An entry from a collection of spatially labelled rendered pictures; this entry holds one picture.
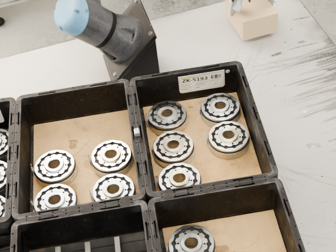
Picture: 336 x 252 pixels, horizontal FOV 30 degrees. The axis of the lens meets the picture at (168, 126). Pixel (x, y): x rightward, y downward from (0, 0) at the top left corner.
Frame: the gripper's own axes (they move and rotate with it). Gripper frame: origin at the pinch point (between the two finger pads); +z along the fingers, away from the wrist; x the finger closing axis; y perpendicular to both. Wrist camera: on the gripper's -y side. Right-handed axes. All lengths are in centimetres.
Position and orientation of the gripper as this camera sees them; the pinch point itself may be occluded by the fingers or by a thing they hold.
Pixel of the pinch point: (250, 9)
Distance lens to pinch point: 211.6
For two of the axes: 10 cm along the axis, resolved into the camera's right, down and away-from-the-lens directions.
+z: 0.8, 6.8, 7.3
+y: 2.9, 6.9, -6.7
